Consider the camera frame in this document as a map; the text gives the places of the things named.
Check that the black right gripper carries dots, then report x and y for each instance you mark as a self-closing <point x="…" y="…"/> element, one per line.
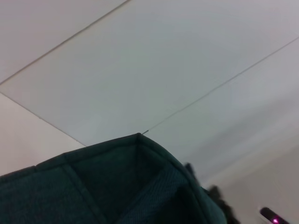
<point x="222" y="205"/>

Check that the dark teal fabric lunch bag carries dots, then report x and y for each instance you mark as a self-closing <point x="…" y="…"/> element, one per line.
<point x="105" y="186"/>

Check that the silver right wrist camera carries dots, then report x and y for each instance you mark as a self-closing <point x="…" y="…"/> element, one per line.
<point x="268" y="213"/>

